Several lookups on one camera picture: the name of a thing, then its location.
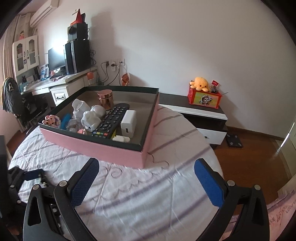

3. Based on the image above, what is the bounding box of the copper lidded jar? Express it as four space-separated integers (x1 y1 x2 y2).
97 89 114 110

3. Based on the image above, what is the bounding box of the black speaker box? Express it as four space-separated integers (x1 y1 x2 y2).
67 23 88 42

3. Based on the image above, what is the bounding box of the blue highlighter pen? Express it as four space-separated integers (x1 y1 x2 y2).
61 113 72 130

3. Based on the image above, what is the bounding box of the white glass door cabinet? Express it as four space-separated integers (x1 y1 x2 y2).
11 35 39 77

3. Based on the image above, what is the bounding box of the white plug night light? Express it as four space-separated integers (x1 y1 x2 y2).
72 99 91 120

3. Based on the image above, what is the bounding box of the orange cap bottle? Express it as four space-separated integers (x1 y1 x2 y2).
87 71 95 86

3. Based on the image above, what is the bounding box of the white striped quilt cover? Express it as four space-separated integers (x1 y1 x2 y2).
7 105 224 241

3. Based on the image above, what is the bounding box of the black white low cabinet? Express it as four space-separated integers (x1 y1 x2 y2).
159 93 228 146

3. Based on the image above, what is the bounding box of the red triangular item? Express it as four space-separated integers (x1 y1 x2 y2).
70 9 86 26

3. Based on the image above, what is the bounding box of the white astronaut figure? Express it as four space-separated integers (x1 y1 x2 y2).
81 105 106 132

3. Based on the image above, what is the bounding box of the red printed storage box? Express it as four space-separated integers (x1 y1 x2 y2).
188 88 222 109

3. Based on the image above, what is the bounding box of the black remote control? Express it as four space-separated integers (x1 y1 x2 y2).
92 103 130 139

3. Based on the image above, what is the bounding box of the black computer tower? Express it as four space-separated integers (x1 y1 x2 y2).
65 39 91 75

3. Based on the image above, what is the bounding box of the black floor scale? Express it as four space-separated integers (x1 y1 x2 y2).
225 133 243 148

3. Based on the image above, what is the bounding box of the pink open box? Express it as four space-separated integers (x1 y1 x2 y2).
39 86 159 169

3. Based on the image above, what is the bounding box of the orange octopus plush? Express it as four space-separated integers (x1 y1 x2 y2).
189 77 209 92

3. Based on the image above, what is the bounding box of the anatomy torso model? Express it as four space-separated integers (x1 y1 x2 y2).
121 73 130 86

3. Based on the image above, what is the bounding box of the white charger block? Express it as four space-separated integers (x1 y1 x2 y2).
120 110 137 138

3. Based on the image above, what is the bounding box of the black office chair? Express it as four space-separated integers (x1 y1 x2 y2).
1 77 50 134

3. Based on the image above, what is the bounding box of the clear glass jar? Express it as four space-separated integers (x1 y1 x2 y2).
66 118 83 133

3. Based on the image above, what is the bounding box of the white air conditioner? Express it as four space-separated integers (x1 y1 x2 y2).
30 0 59 28

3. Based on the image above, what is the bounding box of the white brick toy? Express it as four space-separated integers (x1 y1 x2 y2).
112 135 130 143

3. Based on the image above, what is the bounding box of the black computer monitor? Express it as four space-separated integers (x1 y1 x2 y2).
48 46 65 72

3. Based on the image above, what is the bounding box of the white desk with drawers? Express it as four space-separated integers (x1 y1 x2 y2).
21 67 97 105

